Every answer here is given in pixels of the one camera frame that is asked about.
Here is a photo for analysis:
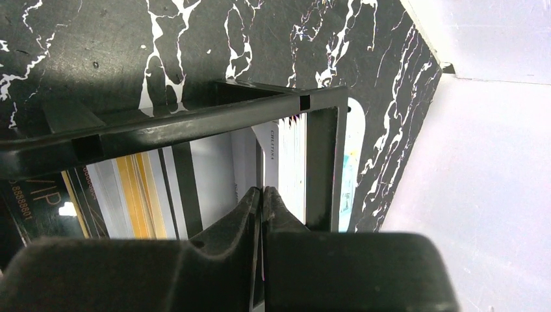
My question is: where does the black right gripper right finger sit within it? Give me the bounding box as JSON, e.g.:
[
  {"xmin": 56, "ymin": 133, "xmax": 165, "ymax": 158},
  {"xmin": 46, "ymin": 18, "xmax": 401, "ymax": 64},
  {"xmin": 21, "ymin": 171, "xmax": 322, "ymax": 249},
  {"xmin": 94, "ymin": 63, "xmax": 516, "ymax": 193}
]
[{"xmin": 262, "ymin": 187, "xmax": 459, "ymax": 311}]

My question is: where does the black card storage box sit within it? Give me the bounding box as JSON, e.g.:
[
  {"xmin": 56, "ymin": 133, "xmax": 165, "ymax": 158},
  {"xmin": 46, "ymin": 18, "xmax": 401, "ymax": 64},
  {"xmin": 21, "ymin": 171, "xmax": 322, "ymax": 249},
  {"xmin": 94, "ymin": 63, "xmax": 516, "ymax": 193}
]
[{"xmin": 1, "ymin": 80, "xmax": 348, "ymax": 231}]

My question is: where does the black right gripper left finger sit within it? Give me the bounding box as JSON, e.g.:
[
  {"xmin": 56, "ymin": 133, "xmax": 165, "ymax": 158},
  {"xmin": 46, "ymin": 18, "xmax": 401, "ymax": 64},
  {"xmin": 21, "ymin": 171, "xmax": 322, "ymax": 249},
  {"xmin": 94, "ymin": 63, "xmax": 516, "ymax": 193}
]
[{"xmin": 1, "ymin": 187, "xmax": 261, "ymax": 311}]

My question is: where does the stack of cards in box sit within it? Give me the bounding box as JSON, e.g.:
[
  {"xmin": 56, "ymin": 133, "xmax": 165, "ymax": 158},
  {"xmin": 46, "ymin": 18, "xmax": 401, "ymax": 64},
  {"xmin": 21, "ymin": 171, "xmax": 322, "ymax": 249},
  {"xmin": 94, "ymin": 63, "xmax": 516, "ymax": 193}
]
[{"xmin": 1, "ymin": 114, "xmax": 306, "ymax": 245}]

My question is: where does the blue white packaged tool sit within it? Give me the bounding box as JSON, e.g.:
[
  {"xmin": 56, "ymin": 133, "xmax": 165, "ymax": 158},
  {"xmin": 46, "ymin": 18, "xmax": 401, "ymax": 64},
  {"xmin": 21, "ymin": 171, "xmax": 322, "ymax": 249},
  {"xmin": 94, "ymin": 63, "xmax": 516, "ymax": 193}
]
[{"xmin": 339, "ymin": 97, "xmax": 366, "ymax": 232}]

